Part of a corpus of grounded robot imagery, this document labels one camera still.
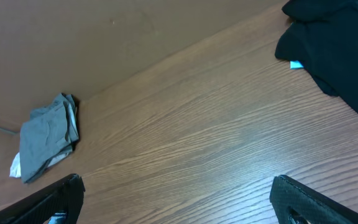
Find light blue garment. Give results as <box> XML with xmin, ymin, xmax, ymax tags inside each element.
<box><xmin>290</xmin><ymin>61</ymin><xmax>303</xmax><ymax>70</ymax></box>

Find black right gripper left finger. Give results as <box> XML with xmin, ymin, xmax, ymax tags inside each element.
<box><xmin>0</xmin><ymin>174</ymin><xmax>85</xmax><ymax>224</ymax></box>

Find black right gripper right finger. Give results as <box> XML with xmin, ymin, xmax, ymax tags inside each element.
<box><xmin>269</xmin><ymin>175</ymin><xmax>358</xmax><ymax>224</ymax></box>

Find grey shorts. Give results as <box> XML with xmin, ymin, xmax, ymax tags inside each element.
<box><xmin>19</xmin><ymin>92</ymin><xmax>80</xmax><ymax>184</ymax></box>

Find black shirt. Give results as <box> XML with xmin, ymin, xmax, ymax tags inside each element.
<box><xmin>275</xmin><ymin>0</ymin><xmax>358</xmax><ymax>113</ymax></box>

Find beige folded shorts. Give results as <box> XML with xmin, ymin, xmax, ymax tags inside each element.
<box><xmin>9</xmin><ymin>102</ymin><xmax>78</xmax><ymax>179</ymax></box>

